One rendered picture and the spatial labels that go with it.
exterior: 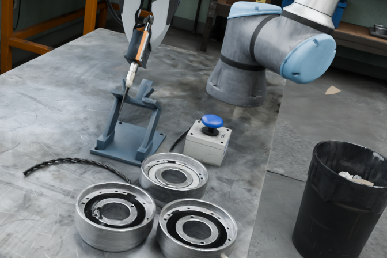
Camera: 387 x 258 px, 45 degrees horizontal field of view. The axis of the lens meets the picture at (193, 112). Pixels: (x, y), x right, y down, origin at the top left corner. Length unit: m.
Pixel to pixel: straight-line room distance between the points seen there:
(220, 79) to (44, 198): 0.56
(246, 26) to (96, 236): 0.62
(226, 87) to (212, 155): 0.30
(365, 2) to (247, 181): 3.87
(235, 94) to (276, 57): 0.16
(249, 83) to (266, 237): 1.07
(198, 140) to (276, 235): 1.30
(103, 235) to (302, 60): 0.55
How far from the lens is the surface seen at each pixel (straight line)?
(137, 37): 0.73
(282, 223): 2.16
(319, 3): 0.99
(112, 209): 0.66
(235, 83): 1.09
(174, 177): 0.75
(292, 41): 0.98
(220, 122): 0.83
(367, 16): 4.62
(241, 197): 0.77
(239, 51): 1.08
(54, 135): 0.86
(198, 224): 0.65
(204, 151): 0.83
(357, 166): 2.07
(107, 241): 0.60
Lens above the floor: 1.22
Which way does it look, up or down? 25 degrees down
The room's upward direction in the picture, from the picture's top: 12 degrees clockwise
